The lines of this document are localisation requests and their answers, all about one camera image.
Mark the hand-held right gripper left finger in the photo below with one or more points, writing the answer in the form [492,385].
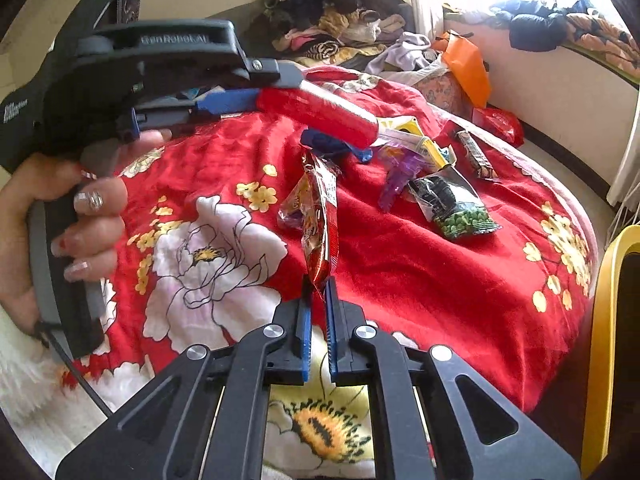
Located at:
[305,330]

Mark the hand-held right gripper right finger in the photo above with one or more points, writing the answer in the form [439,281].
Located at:
[331,330]

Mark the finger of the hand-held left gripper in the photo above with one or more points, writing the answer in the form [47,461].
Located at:
[227,101]
[275,72]

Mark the red snack packet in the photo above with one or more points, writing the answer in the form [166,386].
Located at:
[320,230]

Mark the yellow white snack packet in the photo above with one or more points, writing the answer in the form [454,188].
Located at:
[400,126]

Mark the yellow rimmed trash bin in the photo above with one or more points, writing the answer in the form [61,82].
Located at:
[607,310]

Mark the person's left hand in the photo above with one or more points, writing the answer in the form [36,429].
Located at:
[30,240]

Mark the pile of clothes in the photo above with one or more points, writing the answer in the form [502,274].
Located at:
[330,25]

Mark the red floral blanket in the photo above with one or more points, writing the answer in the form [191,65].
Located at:
[400,285]

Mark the crumpled orange snack wrapper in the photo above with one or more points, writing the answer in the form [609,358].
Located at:
[292,210]

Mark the pale clothes heap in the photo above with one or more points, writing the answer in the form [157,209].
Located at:
[400,52]

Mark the purple plastic wrapper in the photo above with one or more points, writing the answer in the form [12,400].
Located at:
[400,180]

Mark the floral fabric basket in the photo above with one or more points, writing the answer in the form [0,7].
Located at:
[442,92]

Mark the green pea snack packet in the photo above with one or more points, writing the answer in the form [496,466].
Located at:
[460,220]

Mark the orange bag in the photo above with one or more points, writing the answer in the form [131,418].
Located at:
[465,65]

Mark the brown snack bar wrapper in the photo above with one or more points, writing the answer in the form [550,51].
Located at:
[475,152]

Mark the red plastic bag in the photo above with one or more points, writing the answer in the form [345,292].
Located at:
[500,125]

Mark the dark navy jacket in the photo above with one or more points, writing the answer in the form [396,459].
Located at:
[530,22]

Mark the white window seat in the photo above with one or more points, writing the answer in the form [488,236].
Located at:
[550,90]

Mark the white fluffy cloth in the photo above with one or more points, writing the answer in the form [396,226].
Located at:
[30,385]

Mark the orange patterned blanket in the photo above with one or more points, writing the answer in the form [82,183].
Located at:
[605,35]

